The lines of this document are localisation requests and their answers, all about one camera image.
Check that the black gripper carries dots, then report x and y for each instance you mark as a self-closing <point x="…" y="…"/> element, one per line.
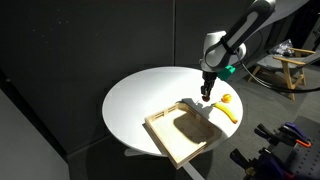
<point x="209" y="80"/>

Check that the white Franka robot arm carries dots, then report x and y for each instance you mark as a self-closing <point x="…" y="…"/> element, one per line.
<point x="233" y="33"/>

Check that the clear plastic bag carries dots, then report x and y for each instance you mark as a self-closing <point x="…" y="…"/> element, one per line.
<point x="281" y="48"/>

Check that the wooden armchair with grey cushion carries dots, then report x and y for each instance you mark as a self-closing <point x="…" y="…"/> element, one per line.
<point x="288" y="71"/>

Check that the yellow banana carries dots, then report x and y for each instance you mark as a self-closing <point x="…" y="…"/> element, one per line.
<point x="226" y="111"/>

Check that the teal camera mount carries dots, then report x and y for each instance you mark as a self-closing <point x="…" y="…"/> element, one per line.
<point x="227" y="72"/>

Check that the small orange round fruit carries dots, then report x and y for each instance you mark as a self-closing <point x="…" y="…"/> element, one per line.
<point x="226" y="98"/>

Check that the shallow wooden crate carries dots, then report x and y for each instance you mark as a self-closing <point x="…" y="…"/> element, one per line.
<point x="166" y="140"/>

